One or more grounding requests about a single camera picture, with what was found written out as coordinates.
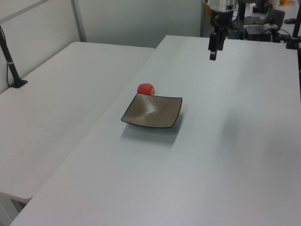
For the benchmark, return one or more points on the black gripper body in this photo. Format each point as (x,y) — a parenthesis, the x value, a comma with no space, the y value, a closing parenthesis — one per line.
(223,17)

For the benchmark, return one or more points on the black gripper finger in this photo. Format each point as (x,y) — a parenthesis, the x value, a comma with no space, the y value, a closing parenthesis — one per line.
(213,47)
(221,42)

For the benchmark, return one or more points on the red apple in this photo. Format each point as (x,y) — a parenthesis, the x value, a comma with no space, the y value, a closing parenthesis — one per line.
(145,89)

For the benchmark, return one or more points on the square brown ceramic plate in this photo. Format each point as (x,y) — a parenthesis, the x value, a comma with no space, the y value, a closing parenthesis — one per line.
(152,110)

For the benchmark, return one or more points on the black vertical pole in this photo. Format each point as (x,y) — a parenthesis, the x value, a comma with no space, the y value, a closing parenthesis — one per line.
(242,18)

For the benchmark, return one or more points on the black electronic device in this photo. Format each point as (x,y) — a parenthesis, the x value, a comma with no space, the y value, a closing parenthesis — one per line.
(277,17)

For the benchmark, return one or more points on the black computer mouse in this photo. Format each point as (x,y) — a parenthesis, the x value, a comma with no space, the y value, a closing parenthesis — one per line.
(290,20)

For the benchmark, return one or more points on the grey partition post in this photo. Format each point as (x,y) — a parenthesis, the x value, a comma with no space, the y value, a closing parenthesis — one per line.
(78,21)

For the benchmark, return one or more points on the black camera stand, white band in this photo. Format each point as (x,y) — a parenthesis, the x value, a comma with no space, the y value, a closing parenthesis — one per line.
(10,63)

